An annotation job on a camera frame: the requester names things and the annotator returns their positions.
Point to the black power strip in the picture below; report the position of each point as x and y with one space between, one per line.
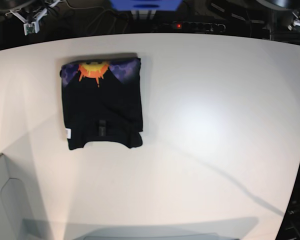
193 27

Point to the blue box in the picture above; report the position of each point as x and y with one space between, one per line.
158 5

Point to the black T-shirt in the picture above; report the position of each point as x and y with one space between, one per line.
101 101

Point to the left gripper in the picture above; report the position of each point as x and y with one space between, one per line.
295 24

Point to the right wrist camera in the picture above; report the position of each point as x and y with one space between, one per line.
31 28

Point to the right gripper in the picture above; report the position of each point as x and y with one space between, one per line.
34 11

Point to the white T-shirt label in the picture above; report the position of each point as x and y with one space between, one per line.
68 133

